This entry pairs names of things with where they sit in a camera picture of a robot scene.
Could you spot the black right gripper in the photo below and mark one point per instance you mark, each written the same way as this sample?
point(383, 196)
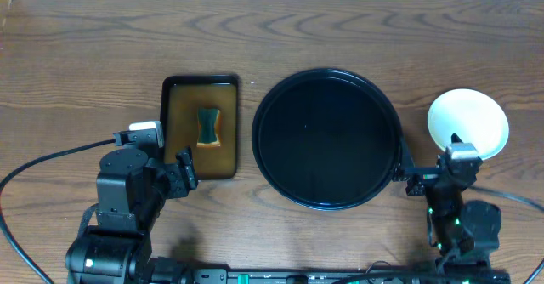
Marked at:
point(425, 177)

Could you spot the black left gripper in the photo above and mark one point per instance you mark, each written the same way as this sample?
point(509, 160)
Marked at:
point(177, 178)

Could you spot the orange green scrub sponge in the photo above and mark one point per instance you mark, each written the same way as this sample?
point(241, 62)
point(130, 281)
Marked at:
point(208, 127)

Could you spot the mint plate with ketchup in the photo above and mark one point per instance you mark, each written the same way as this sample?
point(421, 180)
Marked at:
point(471, 115)

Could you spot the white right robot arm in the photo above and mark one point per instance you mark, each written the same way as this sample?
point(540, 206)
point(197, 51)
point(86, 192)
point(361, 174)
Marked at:
point(466, 233)

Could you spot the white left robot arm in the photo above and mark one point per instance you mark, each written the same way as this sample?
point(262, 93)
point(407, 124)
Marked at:
point(113, 244)

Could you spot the rectangular black water tray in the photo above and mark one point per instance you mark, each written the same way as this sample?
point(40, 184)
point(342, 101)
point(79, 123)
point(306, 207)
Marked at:
point(181, 97)

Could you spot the round black tray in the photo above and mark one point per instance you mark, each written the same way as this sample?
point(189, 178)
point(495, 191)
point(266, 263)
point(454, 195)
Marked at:
point(327, 139)

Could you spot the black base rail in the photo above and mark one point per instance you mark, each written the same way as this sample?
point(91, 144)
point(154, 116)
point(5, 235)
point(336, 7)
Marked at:
point(222, 276)

